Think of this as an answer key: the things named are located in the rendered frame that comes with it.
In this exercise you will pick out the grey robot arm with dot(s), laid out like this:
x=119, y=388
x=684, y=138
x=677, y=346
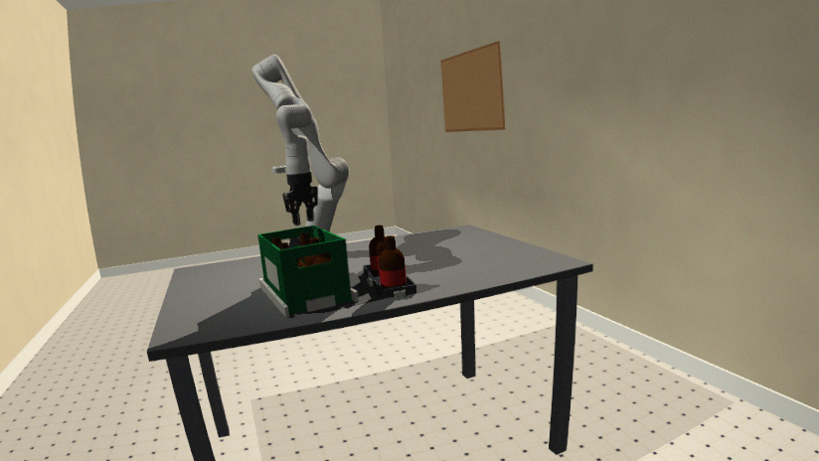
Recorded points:
x=290, y=117

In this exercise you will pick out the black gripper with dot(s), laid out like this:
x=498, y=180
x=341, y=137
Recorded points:
x=299, y=194

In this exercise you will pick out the brown bottle with red label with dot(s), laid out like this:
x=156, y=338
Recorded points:
x=322, y=258
x=392, y=265

